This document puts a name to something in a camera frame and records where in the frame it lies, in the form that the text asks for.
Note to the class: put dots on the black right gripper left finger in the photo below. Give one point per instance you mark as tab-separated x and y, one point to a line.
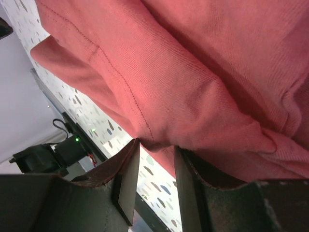
101	200

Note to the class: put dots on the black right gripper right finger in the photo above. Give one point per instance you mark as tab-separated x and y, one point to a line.
213	201

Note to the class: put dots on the pink t shirt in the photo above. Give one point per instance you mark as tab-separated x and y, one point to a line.
226	79

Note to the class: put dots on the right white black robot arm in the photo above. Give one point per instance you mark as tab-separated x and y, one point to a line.
51	158

